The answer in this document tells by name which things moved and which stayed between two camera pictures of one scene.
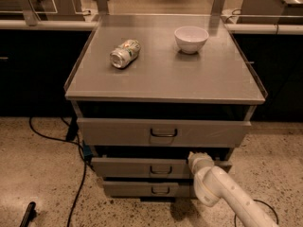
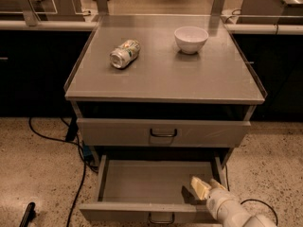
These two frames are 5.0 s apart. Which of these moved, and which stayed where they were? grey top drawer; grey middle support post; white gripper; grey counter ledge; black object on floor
Moved: white gripper
Stayed: grey counter ledge; grey top drawer; black object on floor; grey middle support post
